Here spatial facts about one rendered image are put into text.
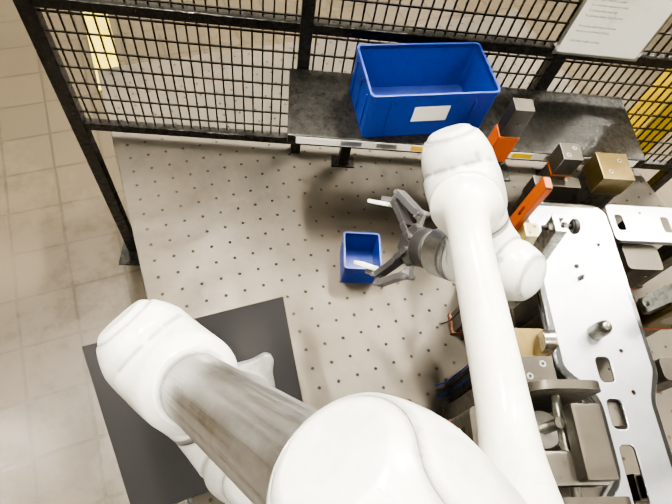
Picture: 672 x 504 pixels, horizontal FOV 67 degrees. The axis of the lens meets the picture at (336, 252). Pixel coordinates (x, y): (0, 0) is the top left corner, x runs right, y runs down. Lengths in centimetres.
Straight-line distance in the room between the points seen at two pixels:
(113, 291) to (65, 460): 62
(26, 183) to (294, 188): 139
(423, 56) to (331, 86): 23
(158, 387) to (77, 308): 146
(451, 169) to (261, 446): 45
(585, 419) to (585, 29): 91
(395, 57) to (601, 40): 50
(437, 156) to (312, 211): 79
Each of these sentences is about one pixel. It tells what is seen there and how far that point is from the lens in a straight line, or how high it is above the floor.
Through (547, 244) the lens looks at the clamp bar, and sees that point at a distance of 103.
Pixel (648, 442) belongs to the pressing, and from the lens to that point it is 119.
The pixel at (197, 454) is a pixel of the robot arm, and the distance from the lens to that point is 90.
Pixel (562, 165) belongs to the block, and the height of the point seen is 106.
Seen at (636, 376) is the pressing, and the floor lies 100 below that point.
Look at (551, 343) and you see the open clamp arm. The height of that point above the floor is 110.
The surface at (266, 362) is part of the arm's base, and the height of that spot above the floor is 90.
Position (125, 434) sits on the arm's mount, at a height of 84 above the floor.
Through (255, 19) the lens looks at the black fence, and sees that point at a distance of 129.
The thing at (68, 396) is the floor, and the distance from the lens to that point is 210.
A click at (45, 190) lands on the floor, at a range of 253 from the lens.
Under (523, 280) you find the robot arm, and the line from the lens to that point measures 80.
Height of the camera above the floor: 193
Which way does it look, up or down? 60 degrees down
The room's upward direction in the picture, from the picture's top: 15 degrees clockwise
